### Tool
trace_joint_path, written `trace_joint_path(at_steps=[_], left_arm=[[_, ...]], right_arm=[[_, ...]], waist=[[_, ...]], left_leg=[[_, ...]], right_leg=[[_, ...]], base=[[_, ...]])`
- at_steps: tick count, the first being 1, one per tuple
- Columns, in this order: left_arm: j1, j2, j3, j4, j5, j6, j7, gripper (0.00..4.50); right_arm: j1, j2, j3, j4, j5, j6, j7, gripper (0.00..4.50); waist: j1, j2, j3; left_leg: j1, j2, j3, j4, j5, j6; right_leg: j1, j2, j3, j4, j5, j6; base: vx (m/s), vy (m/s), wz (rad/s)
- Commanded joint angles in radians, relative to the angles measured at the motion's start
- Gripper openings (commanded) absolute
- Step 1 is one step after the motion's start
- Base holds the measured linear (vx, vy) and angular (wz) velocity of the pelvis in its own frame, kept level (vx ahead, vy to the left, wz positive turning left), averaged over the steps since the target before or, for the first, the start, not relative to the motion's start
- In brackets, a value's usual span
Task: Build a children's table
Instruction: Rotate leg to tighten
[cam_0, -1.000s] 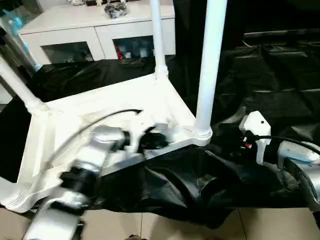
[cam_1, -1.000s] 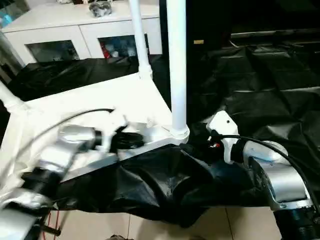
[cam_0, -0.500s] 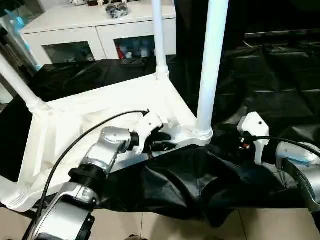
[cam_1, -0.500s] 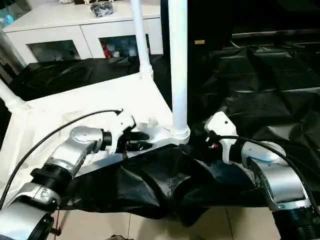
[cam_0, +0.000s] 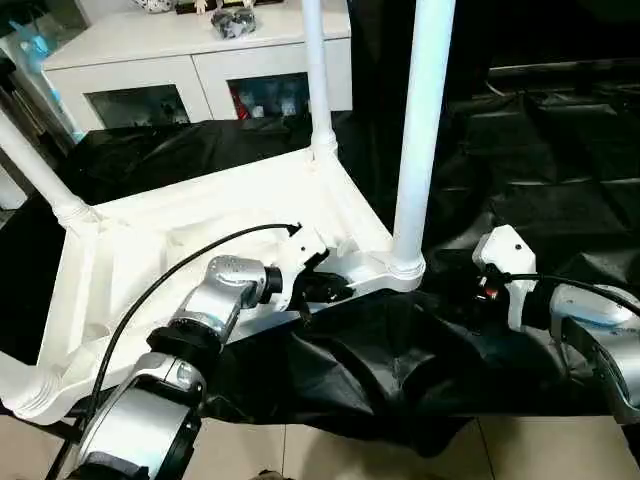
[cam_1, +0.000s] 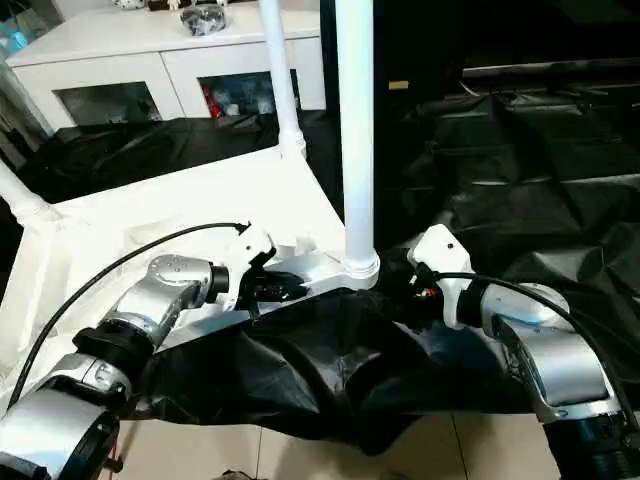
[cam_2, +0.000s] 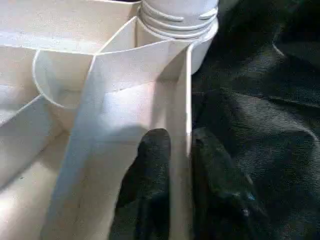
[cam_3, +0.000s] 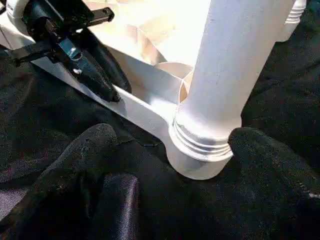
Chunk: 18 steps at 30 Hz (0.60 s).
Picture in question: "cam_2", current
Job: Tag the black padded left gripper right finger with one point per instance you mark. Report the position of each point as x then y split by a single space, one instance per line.
220 195

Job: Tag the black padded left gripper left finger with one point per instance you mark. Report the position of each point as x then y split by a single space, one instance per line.
147 187

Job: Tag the white plastic table top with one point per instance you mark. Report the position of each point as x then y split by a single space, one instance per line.
112 100

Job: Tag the white plastic table leg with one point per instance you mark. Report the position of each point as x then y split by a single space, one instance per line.
180 17

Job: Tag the black work mat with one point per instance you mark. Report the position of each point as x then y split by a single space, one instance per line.
262 100

